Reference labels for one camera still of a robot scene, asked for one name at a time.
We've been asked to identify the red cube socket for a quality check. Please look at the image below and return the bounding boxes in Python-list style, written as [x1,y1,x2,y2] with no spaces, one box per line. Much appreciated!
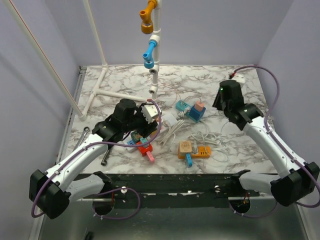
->
[138,144,153,157]

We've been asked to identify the teal cube plug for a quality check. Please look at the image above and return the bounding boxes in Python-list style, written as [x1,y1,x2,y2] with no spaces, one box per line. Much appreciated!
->
[140,137,148,144]

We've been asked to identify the white long power strip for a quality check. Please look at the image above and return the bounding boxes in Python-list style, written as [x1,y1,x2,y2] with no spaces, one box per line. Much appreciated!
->
[125,139,138,153]

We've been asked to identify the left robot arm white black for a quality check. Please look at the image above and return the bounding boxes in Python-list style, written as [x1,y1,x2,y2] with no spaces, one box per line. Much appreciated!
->
[29,99,162,219]

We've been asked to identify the dark metal T-handle tool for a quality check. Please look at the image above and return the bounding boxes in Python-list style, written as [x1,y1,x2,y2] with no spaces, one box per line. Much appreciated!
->
[100,148,112,167]

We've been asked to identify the dark blue cube socket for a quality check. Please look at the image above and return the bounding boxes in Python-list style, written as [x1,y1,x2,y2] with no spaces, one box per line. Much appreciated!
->
[188,106,206,123]

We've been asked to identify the salmon plug on blue cube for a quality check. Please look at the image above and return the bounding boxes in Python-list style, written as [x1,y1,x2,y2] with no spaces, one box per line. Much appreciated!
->
[194,100,205,112]

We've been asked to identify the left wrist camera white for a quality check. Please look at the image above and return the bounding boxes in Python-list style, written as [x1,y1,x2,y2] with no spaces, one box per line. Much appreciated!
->
[141,104,162,124]

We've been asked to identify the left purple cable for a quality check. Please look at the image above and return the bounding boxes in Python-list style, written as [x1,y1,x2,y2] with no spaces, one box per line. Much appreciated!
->
[30,99,162,221]

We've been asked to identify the white PVC pipe frame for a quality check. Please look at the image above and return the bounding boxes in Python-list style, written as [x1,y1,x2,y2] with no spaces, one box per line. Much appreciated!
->
[3,0,162,121]

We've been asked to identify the silver ratchet wrench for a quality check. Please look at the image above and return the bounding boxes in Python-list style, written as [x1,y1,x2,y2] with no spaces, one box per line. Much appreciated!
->
[74,126,90,150]

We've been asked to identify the blue valve fitting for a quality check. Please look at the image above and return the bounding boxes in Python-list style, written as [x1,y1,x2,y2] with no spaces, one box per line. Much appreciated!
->
[142,40,158,69]

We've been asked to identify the orange power strip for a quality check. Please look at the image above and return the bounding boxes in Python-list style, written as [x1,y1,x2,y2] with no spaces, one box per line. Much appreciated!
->
[177,146,211,159]

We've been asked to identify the pink plug adapter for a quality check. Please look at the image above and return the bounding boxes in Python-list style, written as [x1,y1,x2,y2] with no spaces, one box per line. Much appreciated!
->
[146,151,155,164]

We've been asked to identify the wooden cube socket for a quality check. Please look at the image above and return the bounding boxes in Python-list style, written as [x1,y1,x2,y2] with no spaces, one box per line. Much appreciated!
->
[178,140,193,155]

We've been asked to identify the light blue plug adapter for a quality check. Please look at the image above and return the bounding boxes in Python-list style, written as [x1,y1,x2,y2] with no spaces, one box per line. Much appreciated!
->
[185,153,193,168]

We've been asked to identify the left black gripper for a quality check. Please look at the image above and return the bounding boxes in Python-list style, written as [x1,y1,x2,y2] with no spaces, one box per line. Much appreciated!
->
[123,104,158,137]

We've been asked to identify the orange valve fitting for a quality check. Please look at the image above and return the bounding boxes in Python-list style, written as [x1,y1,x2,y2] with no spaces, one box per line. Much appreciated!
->
[139,0,158,35]

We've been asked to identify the dark green tiger cube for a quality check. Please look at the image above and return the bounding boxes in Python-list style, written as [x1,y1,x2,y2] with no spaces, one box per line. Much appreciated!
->
[130,131,142,143]

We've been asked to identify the teal USB power strip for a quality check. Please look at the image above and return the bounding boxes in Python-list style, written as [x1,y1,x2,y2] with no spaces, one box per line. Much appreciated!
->
[175,100,191,112]

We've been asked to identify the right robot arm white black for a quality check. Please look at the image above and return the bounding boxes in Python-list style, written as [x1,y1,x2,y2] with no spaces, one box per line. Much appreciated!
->
[212,79,320,207]

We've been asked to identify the black mounting rail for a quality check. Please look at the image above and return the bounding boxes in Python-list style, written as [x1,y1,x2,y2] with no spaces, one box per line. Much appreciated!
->
[92,171,259,209]

